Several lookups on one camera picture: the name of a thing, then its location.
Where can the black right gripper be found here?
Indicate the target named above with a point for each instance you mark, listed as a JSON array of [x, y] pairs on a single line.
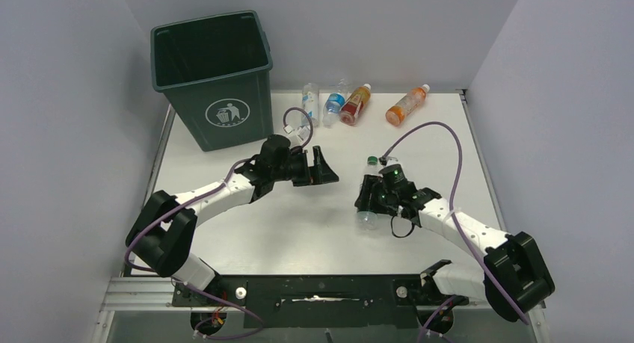
[[370, 189]]

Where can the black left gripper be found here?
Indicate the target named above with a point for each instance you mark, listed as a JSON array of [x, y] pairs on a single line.
[[318, 173]]

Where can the clear bottle green cap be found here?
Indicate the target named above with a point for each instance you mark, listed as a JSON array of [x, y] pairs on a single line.
[[365, 217]]

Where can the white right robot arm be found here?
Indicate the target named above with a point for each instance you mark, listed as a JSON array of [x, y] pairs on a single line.
[[513, 276]]

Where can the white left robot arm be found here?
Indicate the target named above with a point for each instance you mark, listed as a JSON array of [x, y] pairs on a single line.
[[163, 233]]

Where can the dark green trash bin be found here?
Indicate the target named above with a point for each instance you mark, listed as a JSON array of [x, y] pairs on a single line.
[[215, 71]]

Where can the clear bottle blue label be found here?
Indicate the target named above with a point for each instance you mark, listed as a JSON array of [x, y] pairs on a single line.
[[334, 104]]

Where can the brown tea bottle red label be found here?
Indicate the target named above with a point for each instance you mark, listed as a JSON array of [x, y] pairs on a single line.
[[355, 104]]

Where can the white blue label bottle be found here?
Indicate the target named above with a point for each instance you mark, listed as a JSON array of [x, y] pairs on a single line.
[[310, 101]]

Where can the orange juice bottle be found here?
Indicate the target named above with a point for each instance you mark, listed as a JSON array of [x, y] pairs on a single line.
[[414, 99]]

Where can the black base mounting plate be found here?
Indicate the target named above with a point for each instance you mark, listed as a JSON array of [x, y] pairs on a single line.
[[322, 301]]

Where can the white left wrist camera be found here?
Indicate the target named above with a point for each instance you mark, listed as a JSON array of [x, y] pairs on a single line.
[[301, 133]]

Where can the aluminium frame rail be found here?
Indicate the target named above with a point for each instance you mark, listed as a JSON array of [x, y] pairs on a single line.
[[151, 308]]

